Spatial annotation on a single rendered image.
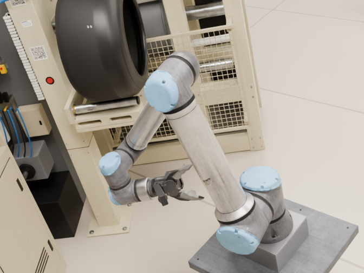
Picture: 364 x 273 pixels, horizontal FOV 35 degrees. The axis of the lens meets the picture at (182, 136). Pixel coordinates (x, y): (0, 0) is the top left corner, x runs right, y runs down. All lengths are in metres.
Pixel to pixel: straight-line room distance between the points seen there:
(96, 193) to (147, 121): 1.37
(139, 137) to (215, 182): 0.42
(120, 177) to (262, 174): 0.54
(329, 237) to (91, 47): 1.30
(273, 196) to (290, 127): 1.91
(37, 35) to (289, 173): 1.73
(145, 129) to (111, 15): 0.69
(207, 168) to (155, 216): 1.70
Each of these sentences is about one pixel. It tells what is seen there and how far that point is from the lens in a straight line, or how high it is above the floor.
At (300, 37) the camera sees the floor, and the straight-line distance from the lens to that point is 5.10.
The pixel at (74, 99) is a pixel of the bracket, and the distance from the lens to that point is 3.03.
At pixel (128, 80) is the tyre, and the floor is 1.08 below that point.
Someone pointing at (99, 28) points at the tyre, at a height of 1.36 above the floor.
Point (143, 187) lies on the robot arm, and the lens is 2.23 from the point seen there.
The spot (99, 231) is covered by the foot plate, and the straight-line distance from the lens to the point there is 3.59.
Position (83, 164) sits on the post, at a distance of 3.29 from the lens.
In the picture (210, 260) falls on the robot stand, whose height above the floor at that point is 0.60.
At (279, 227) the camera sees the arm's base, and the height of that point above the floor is 0.76.
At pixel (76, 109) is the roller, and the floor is 0.91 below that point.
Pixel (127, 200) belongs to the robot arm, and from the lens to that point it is 2.28.
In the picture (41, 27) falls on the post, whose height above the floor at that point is 1.35.
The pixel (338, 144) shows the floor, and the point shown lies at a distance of 3.81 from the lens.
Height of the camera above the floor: 2.36
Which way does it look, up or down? 35 degrees down
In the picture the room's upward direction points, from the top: 15 degrees counter-clockwise
